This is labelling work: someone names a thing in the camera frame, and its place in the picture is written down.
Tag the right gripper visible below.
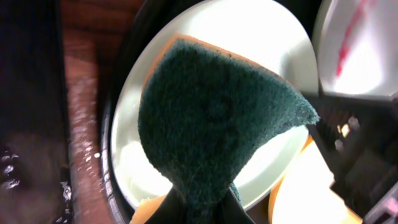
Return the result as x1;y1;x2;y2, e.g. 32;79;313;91
305;94;397;224

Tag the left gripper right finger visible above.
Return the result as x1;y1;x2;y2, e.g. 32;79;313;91
214;189;254;224

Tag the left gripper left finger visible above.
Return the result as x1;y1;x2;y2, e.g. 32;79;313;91
145;187;186;224

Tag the light blue plate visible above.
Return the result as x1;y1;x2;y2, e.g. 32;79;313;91
312;0;397;101

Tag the green yellow sponge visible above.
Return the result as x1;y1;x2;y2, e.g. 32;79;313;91
138;35;319;223

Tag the pale green plate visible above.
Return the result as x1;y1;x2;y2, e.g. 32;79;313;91
106;0;318;209

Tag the yellow plate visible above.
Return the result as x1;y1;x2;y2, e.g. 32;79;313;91
268;137;362;224

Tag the black round tray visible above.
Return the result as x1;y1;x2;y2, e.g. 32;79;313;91
101;1;318;223

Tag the black rectangular tray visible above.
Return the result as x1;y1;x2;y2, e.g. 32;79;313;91
1;0;73;223

